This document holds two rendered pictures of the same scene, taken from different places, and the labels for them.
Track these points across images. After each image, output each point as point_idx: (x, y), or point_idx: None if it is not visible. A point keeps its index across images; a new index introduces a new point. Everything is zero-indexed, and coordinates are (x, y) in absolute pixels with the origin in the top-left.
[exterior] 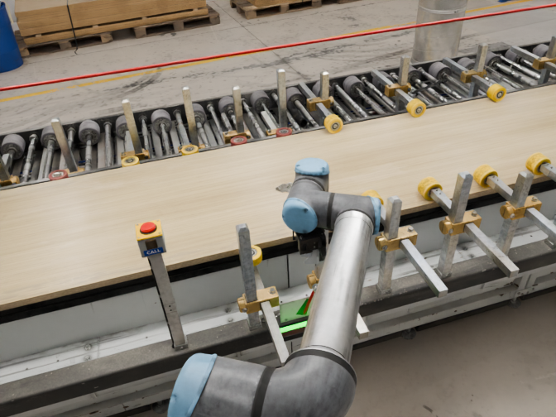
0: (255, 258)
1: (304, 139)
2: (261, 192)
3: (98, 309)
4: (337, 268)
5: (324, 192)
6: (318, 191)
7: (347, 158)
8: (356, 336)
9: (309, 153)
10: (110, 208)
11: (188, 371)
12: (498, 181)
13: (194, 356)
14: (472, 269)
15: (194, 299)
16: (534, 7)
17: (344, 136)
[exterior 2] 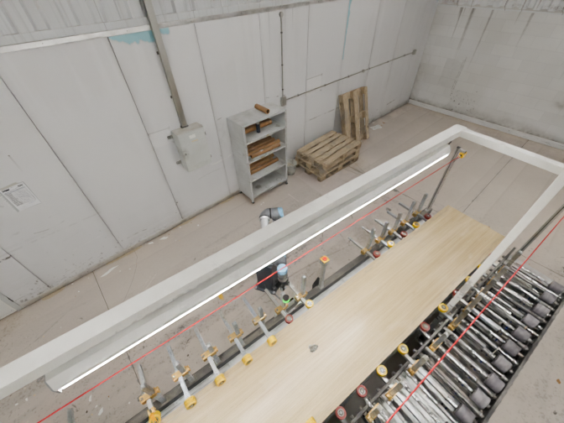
0: (306, 300)
1: (324, 405)
2: (323, 341)
3: None
4: None
5: (275, 259)
6: (277, 259)
7: (292, 388)
8: None
9: (314, 387)
10: (378, 311)
11: (280, 208)
12: (215, 370)
13: (281, 211)
14: (229, 350)
15: None
16: (207, 315)
17: (300, 417)
